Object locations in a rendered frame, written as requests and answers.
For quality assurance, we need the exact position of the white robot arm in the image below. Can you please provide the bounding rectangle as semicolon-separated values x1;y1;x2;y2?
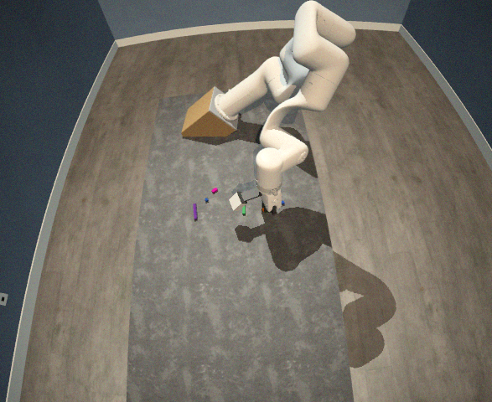
215;1;356;211

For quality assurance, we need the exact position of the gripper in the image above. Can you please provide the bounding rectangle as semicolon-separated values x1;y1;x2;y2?
258;189;282;215

